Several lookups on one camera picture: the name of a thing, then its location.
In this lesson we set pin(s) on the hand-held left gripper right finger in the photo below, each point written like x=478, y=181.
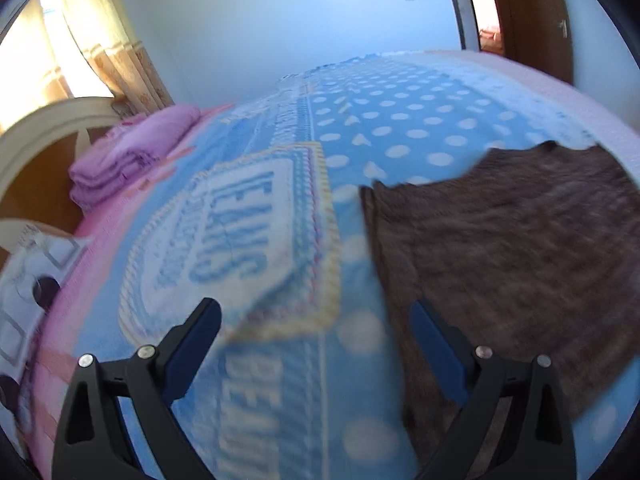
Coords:
x=437, y=355

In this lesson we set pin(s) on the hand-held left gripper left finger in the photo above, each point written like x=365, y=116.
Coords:
x=192, y=355

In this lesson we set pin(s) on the brown knit sweater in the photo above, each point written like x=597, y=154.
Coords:
x=500, y=240

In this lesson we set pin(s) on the patterned white pillow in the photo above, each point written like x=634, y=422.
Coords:
x=30, y=280

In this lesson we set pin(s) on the folded pink blanket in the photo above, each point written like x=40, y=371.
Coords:
x=130, y=150

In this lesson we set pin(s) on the blue dotted printed blanket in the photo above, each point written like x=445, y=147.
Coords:
x=310, y=170

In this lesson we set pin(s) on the cream and wood headboard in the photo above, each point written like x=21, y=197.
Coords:
x=35, y=160

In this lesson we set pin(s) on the yellow patterned curtain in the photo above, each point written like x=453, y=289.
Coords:
x=30, y=70
x=117, y=45

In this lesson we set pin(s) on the brown wooden door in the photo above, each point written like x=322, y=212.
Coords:
x=535, y=25

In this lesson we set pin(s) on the brown door frame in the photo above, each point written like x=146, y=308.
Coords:
x=462, y=5

